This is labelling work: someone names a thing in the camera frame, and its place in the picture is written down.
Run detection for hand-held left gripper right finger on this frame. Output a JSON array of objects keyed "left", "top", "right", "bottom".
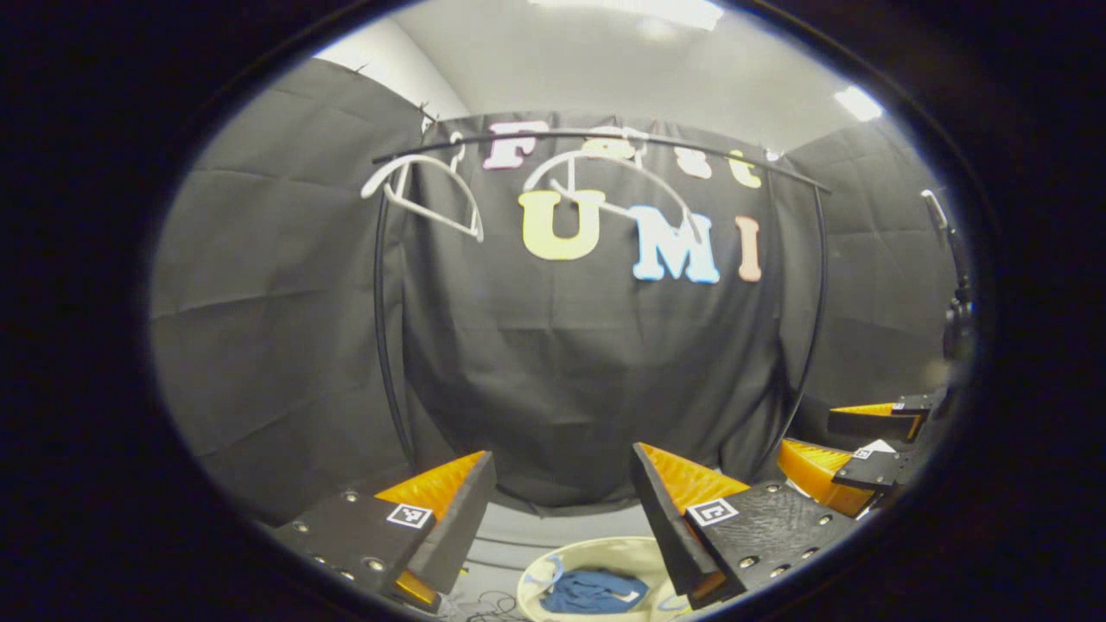
[{"left": 631, "top": 442, "right": 861, "bottom": 610}]

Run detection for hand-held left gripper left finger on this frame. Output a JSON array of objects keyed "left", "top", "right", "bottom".
[{"left": 275, "top": 449, "right": 499, "bottom": 610}]

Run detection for beige laundry hamper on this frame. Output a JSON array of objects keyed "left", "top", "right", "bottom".
[{"left": 517, "top": 536, "right": 696, "bottom": 622}]

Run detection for blue corduroy jacket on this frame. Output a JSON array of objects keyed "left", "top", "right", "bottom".
[{"left": 540, "top": 566, "right": 651, "bottom": 616}]

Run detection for white clothes hanger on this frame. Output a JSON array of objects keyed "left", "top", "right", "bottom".
[
  {"left": 523, "top": 143, "right": 705, "bottom": 247},
  {"left": 361, "top": 130, "right": 485, "bottom": 243}
]

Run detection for black clothes rack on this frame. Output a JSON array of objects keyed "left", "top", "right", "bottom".
[{"left": 372, "top": 127, "right": 832, "bottom": 472}]

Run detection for dark metal stand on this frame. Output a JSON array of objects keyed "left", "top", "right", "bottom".
[{"left": 920, "top": 188, "right": 979, "bottom": 364}]

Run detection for small ceiling light panel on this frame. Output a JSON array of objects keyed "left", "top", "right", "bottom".
[{"left": 833, "top": 85, "right": 885, "bottom": 123}]

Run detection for large ceiling light panel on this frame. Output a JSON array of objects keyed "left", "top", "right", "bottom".
[{"left": 527, "top": 0, "right": 727, "bottom": 32}]

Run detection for black cable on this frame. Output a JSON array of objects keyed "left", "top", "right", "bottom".
[{"left": 462, "top": 590, "right": 528, "bottom": 622}]

